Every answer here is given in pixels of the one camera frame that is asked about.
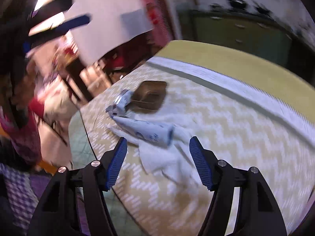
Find brown plastic tray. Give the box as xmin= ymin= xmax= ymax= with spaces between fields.
xmin=130 ymin=80 xmax=168 ymax=111

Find white tissue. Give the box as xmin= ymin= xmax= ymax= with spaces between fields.
xmin=109 ymin=117 xmax=201 ymax=187

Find white hanging cloth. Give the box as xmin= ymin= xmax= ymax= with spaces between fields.
xmin=65 ymin=0 xmax=152 ymax=65

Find black frying pan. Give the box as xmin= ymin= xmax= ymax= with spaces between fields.
xmin=254 ymin=4 xmax=271 ymax=17

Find pink sleeved left forearm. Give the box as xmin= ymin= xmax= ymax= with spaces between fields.
xmin=1 ymin=107 xmax=42 ymax=164

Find person left hand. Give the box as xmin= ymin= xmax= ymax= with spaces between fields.
xmin=1 ymin=59 xmax=36 ymax=121

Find pink hanging apron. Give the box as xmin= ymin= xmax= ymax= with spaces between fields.
xmin=141 ymin=0 xmax=172 ymax=47

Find silver snack wrapper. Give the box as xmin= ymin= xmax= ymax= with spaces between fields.
xmin=106 ymin=89 xmax=133 ymax=117

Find black wok with lid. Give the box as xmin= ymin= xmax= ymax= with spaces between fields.
xmin=227 ymin=0 xmax=248 ymax=11

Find blue white paper tube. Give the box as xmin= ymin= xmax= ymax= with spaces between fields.
xmin=112 ymin=116 xmax=174 ymax=147

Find green kitchen cabinets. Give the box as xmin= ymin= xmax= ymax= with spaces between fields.
xmin=177 ymin=9 xmax=314 ymax=85

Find yellow chevron tablecloth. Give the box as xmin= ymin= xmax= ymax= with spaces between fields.
xmin=81 ymin=41 xmax=314 ymax=235

